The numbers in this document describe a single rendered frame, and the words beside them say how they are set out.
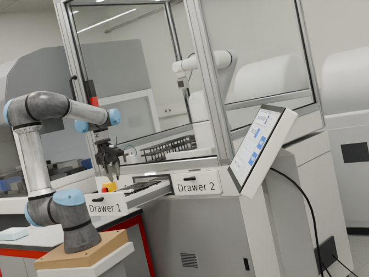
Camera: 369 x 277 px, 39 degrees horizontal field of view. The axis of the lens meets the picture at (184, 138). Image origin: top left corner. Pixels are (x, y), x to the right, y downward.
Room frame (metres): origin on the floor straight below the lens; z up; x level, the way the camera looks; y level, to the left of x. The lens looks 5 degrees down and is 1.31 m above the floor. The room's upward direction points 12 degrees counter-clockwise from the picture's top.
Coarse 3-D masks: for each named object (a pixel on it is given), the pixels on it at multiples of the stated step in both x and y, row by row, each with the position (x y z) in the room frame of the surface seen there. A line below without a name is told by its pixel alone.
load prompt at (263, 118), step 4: (260, 112) 2.08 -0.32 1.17; (264, 112) 1.99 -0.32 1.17; (260, 116) 2.03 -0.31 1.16; (264, 116) 1.94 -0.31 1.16; (268, 116) 1.86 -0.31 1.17; (256, 120) 2.07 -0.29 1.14; (260, 120) 1.98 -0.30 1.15; (264, 120) 1.89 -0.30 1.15; (268, 120) 1.81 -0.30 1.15; (260, 124) 1.93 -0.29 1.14; (264, 124) 1.85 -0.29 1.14
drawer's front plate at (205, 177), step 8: (176, 176) 2.58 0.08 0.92; (184, 176) 2.54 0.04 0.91; (200, 176) 2.47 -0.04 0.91; (208, 176) 2.44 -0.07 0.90; (216, 176) 2.41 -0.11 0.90; (176, 184) 2.59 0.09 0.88; (184, 184) 2.55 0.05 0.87; (192, 184) 2.52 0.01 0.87; (200, 184) 2.48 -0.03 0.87; (208, 184) 2.45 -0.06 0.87; (216, 184) 2.41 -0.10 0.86; (176, 192) 2.60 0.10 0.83; (184, 192) 2.56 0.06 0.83; (192, 192) 2.52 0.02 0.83; (200, 192) 2.49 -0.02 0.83; (208, 192) 2.46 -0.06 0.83; (216, 192) 2.42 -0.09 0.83
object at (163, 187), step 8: (160, 184) 2.60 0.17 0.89; (168, 184) 2.64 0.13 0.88; (144, 192) 2.51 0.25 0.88; (152, 192) 2.55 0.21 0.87; (160, 192) 2.59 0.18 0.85; (168, 192) 2.63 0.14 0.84; (128, 200) 2.43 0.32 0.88; (136, 200) 2.47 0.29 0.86; (144, 200) 2.50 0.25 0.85; (128, 208) 2.42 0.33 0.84
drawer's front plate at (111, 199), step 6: (108, 192) 2.47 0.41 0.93; (114, 192) 2.43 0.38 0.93; (120, 192) 2.39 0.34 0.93; (90, 198) 2.55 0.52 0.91; (96, 198) 2.51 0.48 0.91; (108, 198) 2.45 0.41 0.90; (114, 198) 2.42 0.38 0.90; (120, 198) 2.39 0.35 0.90; (90, 204) 2.55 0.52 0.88; (96, 204) 2.52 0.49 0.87; (102, 204) 2.49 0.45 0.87; (108, 204) 2.46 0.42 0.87; (114, 204) 2.43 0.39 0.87; (120, 204) 2.40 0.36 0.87; (126, 204) 2.40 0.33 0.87; (90, 210) 2.56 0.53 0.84; (96, 210) 2.53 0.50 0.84; (102, 210) 2.50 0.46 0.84; (114, 210) 2.44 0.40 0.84; (126, 210) 2.39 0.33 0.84
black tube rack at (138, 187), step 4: (132, 184) 2.75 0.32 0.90; (136, 184) 2.73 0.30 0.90; (140, 184) 2.69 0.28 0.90; (144, 184) 2.66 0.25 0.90; (148, 184) 2.63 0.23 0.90; (152, 184) 2.61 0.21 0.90; (156, 184) 2.65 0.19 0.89; (124, 188) 2.68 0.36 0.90; (128, 188) 2.65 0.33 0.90; (132, 188) 2.62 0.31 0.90; (136, 188) 2.59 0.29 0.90; (140, 188) 2.57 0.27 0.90; (144, 188) 2.57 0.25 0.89; (132, 192) 2.51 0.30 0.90; (136, 192) 2.64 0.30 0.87
